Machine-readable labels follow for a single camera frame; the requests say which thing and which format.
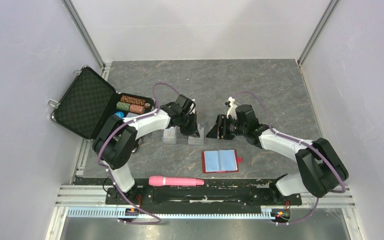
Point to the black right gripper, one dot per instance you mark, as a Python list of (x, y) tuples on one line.
[(222, 121)]

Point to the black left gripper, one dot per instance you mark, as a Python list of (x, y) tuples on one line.
[(192, 130)]

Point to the clear plastic card box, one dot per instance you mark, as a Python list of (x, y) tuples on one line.
[(173, 136)]

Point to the red leather card holder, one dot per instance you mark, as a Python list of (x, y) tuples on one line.
[(220, 161)]

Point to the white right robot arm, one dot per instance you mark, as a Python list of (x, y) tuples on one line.
[(321, 170)]

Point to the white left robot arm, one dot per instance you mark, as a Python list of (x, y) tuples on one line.
[(117, 138)]

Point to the blue playing card deck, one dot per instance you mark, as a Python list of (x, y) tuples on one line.
[(131, 115)]

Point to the green and brown chip stack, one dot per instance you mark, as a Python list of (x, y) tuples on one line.
[(132, 108)]

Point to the pink cylindrical wand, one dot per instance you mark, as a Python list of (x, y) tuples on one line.
[(160, 181)]

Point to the brown poker chip stack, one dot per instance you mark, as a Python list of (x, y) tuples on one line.
[(133, 100)]

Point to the blue poker chip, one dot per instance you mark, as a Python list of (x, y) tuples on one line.
[(120, 114)]

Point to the black poker chip case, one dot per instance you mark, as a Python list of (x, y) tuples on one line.
[(89, 102)]

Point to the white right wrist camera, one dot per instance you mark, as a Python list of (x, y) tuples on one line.
[(231, 106)]

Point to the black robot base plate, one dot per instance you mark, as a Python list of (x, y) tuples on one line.
[(217, 195)]

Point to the toothed aluminium rail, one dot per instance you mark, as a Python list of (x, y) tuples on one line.
[(132, 214)]

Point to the right aluminium frame post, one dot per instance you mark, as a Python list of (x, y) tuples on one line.
[(325, 17)]

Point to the aluminium frame post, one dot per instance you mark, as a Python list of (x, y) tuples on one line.
[(76, 18), (325, 17)]

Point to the left aluminium frame post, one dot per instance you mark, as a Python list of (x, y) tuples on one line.
[(76, 18)]

